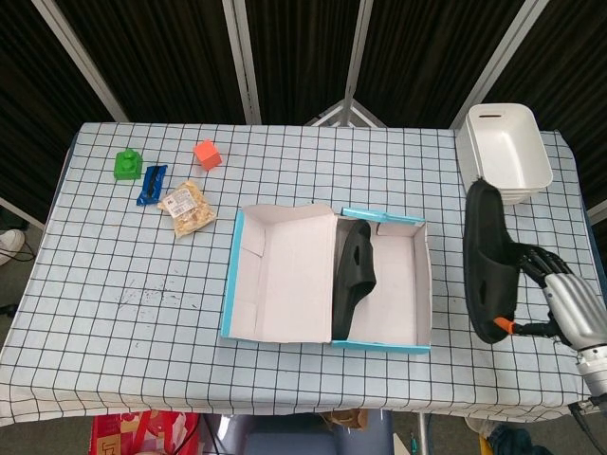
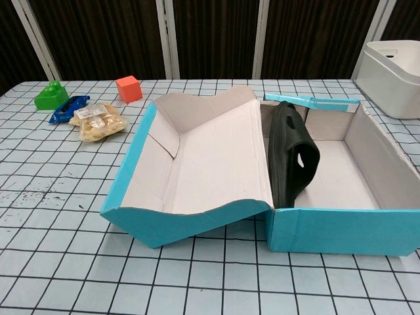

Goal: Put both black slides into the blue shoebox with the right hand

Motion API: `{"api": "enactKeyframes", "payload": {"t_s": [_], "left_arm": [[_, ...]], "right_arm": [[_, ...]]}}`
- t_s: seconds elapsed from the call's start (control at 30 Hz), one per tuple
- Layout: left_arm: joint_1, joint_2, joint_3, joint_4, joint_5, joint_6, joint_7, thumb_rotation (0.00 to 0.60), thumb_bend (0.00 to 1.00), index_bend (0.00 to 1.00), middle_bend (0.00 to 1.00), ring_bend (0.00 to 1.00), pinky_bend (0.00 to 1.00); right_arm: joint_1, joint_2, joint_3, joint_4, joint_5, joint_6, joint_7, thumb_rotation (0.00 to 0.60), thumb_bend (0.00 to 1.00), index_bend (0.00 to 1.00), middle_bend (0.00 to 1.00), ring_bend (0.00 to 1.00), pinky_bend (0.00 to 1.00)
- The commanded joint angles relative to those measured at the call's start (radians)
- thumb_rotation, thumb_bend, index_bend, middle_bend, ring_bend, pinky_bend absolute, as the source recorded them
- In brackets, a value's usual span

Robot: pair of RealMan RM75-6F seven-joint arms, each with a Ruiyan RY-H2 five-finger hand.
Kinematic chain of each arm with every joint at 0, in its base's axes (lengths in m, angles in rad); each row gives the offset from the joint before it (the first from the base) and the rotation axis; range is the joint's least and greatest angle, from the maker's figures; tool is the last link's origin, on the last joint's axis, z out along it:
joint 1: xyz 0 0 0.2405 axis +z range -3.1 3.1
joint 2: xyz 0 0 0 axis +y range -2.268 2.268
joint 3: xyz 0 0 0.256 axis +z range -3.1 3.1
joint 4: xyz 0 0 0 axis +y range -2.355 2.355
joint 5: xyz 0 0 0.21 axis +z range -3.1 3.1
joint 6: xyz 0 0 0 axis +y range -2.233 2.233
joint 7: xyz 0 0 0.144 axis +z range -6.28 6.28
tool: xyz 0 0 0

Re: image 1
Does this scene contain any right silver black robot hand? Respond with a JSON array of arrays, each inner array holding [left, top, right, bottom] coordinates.
[[492, 242, 607, 353]]

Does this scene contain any black rubber slipper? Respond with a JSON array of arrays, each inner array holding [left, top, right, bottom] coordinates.
[[330, 218, 378, 341], [462, 175, 522, 344]]

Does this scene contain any light blue cardboard shoe box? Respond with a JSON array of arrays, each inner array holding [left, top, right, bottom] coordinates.
[[218, 202, 433, 355]]

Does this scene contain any red patterned bag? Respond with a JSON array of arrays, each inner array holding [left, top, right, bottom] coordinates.
[[89, 410, 200, 455]]

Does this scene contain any white blue grid tablecloth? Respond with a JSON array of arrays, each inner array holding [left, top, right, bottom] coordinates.
[[0, 121, 607, 424]]

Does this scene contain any white plastic basket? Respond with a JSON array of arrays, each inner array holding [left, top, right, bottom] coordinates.
[[464, 102, 554, 194], [455, 113, 532, 207]]

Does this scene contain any blue denim trouser leg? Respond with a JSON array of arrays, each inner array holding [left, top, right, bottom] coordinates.
[[486, 424, 540, 455]]

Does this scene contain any white sneaker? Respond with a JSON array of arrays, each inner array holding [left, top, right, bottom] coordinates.
[[464, 415, 499, 437]]

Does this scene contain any black pleated screen panel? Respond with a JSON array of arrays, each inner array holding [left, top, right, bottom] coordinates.
[[355, 0, 527, 128], [0, 0, 120, 224], [56, 0, 248, 125], [241, 0, 364, 125], [483, 0, 607, 209]]

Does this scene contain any brown paper bag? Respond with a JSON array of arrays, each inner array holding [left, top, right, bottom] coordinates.
[[320, 409, 370, 430]]

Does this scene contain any dark blue chair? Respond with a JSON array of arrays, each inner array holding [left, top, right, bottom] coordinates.
[[208, 410, 395, 455]]

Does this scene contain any white triangular screen foot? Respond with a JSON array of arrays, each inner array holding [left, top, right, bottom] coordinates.
[[303, 99, 388, 128]]

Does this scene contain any clear bag of beige snacks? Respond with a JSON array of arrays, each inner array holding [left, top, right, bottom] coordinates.
[[156, 178, 218, 239]]

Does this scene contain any orange cube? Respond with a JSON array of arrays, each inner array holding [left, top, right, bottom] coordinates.
[[193, 138, 224, 171]]

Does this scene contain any blue snack wrapper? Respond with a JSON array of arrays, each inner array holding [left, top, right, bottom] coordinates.
[[136, 164, 169, 207]]

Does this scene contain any green toy building block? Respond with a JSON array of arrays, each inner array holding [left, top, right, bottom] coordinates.
[[113, 147, 144, 181]]

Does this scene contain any black robot wrist cable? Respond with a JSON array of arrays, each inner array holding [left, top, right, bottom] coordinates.
[[567, 400, 597, 445]]

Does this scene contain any white screen frame post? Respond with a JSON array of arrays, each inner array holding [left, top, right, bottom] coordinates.
[[221, 0, 263, 125], [450, 0, 540, 129], [30, 0, 130, 123], [341, 0, 376, 125]]

